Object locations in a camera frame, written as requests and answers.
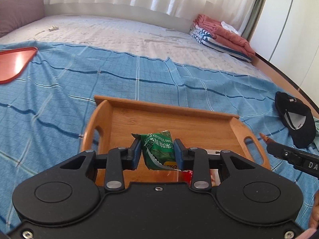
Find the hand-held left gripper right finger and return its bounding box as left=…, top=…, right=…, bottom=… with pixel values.
left=174, top=138, right=258, bottom=192

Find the olive drape curtain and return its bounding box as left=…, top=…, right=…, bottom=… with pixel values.
left=241, top=0, right=271, bottom=41

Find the person's right hand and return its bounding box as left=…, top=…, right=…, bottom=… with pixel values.
left=309, top=191, right=319, bottom=231

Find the white quilted mattress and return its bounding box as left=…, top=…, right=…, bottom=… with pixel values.
left=0, top=14, right=276, bottom=81

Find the green snack packet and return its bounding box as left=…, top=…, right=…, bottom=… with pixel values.
left=132, top=130, right=180, bottom=171

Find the purple pillow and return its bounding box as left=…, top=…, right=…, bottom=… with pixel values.
left=0, top=0, right=46, bottom=38

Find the wooden tray with handles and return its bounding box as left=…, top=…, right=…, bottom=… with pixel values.
left=81, top=95, right=271, bottom=188

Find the folded blue striped towel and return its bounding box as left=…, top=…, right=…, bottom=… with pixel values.
left=189, top=24, right=253, bottom=63

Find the wooden bed frame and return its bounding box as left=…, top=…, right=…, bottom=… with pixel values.
left=252, top=53, right=319, bottom=111

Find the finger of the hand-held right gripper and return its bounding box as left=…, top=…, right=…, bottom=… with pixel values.
left=267, top=142, right=287, bottom=159

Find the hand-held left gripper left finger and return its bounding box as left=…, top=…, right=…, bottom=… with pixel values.
left=60, top=138, right=142, bottom=192

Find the blue checked bedsheet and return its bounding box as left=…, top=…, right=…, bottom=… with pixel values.
left=0, top=40, right=319, bottom=231

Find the red plastic tray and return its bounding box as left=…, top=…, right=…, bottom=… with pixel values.
left=0, top=47, right=38, bottom=84

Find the person's right forearm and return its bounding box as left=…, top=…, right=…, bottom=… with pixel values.
left=303, top=228, right=317, bottom=239

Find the beige padded bed board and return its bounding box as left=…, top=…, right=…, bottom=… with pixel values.
left=42, top=2, right=198, bottom=34

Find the black baseball cap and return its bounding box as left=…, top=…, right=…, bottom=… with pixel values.
left=275, top=92, right=317, bottom=149

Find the light green jacket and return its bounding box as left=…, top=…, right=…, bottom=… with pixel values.
left=309, top=118, right=319, bottom=153

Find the white wardrobe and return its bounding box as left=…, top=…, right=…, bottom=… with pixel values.
left=249, top=0, right=319, bottom=94

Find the folded salmon blanket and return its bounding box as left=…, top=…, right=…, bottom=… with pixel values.
left=194, top=14, right=256, bottom=56

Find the folded white cloth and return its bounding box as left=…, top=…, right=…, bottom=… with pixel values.
left=221, top=21, right=241, bottom=36

